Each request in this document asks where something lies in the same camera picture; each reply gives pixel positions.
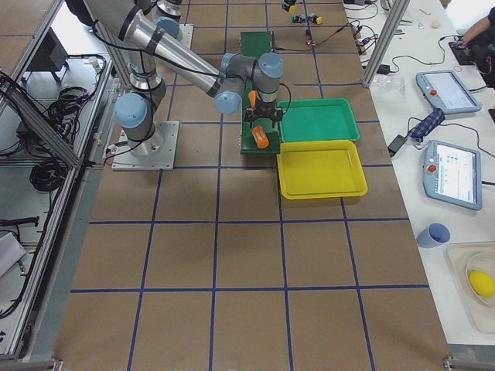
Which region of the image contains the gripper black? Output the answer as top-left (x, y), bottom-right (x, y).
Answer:
top-left (281, 0), bottom-right (296, 9)
top-left (244, 100), bottom-right (283, 129)

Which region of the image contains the clear plastic bag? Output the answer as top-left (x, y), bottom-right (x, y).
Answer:
top-left (370, 74), bottom-right (405, 95)

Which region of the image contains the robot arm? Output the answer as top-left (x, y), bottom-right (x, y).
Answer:
top-left (67, 1), bottom-right (283, 125)
top-left (154, 1), bottom-right (278, 38)

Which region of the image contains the blue plastic cup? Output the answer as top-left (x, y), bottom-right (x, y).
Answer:
top-left (416, 223), bottom-right (451, 248)

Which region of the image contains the yellow lemon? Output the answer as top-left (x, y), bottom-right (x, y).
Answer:
top-left (468, 270), bottom-right (494, 298)

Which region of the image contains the beige tray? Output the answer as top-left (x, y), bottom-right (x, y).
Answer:
top-left (445, 241), bottom-right (494, 334)

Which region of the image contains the aluminium frame post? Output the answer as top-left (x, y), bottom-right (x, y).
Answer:
top-left (362, 0), bottom-right (410, 88)

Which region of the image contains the green plastic tray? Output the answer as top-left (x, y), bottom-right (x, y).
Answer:
top-left (278, 98), bottom-right (360, 142)

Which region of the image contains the green conveyor belt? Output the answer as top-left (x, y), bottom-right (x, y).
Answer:
top-left (241, 31), bottom-right (282, 155)

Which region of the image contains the black power adapter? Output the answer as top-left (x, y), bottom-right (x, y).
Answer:
top-left (387, 134), bottom-right (407, 158)

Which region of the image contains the upper teach pendant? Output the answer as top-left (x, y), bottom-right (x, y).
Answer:
top-left (415, 70), bottom-right (481, 114)

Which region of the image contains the red black wire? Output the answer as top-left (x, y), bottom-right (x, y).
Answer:
top-left (274, 21), bottom-right (353, 51)

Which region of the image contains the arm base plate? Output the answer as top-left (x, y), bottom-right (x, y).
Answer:
top-left (171, 24), bottom-right (194, 49)
top-left (111, 121), bottom-right (179, 171)

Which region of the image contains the yellow plastic tray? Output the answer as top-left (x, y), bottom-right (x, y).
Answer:
top-left (277, 140), bottom-right (368, 200)

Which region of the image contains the orange cylinder with label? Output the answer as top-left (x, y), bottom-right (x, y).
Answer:
top-left (251, 125), bottom-right (270, 149)

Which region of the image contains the teach pendant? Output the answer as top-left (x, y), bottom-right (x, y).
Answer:
top-left (415, 70), bottom-right (481, 114)
top-left (422, 140), bottom-right (483, 211)

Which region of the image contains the blue plaid umbrella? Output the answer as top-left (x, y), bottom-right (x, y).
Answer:
top-left (408, 108), bottom-right (446, 143)

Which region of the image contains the lower teach pendant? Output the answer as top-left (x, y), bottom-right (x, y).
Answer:
top-left (422, 140), bottom-right (483, 211)

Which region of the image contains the plain orange cylinder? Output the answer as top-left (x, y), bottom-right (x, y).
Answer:
top-left (247, 90), bottom-right (258, 109)

